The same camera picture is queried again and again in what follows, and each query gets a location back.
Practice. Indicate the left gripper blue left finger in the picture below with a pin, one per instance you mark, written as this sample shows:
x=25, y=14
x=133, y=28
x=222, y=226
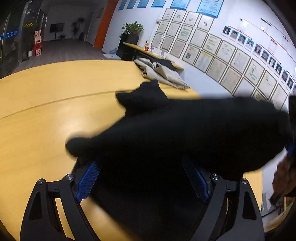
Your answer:
x=85, y=177

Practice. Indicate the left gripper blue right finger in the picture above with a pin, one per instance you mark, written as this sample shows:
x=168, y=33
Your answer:
x=203, y=184

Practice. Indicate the black fleece jacket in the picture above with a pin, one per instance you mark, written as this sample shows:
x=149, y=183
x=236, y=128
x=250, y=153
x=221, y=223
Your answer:
x=148, y=158

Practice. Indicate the person's right hand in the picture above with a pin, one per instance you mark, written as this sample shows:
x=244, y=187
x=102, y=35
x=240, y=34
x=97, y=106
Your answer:
x=284, y=180

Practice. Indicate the beige folded garment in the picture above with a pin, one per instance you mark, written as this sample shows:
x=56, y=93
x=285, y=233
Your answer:
x=161, y=73

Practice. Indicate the black garment on desk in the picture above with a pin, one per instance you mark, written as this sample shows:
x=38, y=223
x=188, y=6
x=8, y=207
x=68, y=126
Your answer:
x=164, y=62

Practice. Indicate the stacked red white boxes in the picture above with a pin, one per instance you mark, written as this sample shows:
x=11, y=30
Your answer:
x=37, y=50

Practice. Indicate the dark potted plant far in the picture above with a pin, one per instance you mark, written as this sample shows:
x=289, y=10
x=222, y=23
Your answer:
x=76, y=26

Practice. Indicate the green potted plant on cabinet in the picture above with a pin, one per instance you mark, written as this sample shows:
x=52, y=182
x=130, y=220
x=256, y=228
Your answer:
x=133, y=28

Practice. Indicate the black wall television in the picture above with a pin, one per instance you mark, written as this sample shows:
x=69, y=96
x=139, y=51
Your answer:
x=57, y=27

